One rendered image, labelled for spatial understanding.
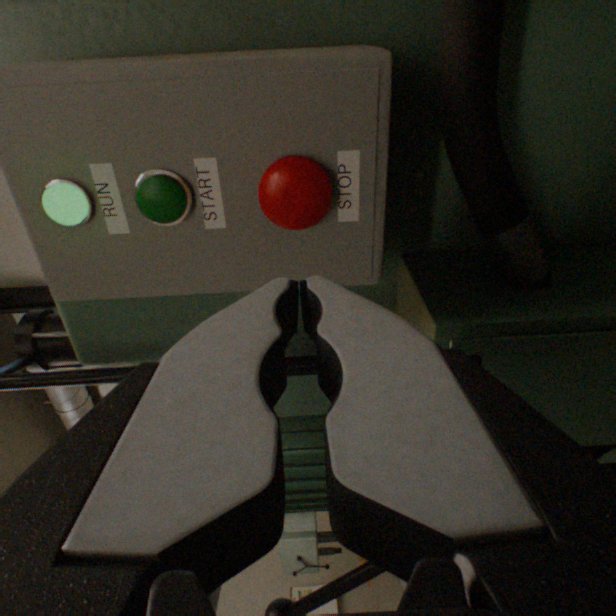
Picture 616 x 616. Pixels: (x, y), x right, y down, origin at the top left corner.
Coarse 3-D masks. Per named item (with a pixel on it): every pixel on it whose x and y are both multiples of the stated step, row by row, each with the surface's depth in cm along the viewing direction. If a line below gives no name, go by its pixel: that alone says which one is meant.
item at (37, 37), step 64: (0, 0) 20; (64, 0) 20; (128, 0) 20; (192, 0) 20; (256, 0) 20; (320, 0) 20; (384, 0) 21; (512, 0) 21; (576, 0) 21; (0, 64) 21; (512, 64) 22; (576, 64) 22; (512, 128) 24; (576, 128) 24; (448, 192) 25; (576, 192) 26; (384, 256) 27; (64, 320) 29; (128, 320) 29; (192, 320) 29
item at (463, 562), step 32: (448, 352) 9; (480, 384) 8; (512, 416) 7; (512, 448) 7; (544, 448) 7; (576, 448) 7; (544, 480) 6; (576, 480) 6; (608, 480) 6; (544, 512) 6; (576, 512) 6; (608, 512) 6; (512, 544) 6; (544, 544) 6; (576, 544) 6; (608, 544) 6; (480, 576) 5; (512, 576) 5; (544, 576) 5; (576, 576) 5; (608, 576) 5; (512, 608) 5; (544, 608) 5; (576, 608) 5; (608, 608) 5
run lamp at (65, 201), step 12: (60, 180) 18; (48, 192) 18; (60, 192) 18; (72, 192) 18; (84, 192) 18; (48, 204) 18; (60, 204) 18; (72, 204) 18; (84, 204) 18; (60, 216) 18; (72, 216) 18; (84, 216) 19
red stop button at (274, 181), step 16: (288, 160) 17; (304, 160) 17; (272, 176) 18; (288, 176) 18; (304, 176) 18; (320, 176) 18; (272, 192) 18; (288, 192) 18; (304, 192) 18; (320, 192) 18; (272, 208) 18; (288, 208) 18; (304, 208) 18; (320, 208) 18; (288, 224) 19; (304, 224) 19
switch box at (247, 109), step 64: (64, 64) 17; (128, 64) 16; (192, 64) 16; (256, 64) 17; (320, 64) 17; (384, 64) 17; (0, 128) 17; (64, 128) 17; (128, 128) 17; (192, 128) 17; (256, 128) 18; (320, 128) 18; (384, 128) 18; (128, 192) 19; (192, 192) 19; (256, 192) 19; (384, 192) 19; (64, 256) 20; (128, 256) 20; (192, 256) 20; (256, 256) 20; (320, 256) 20
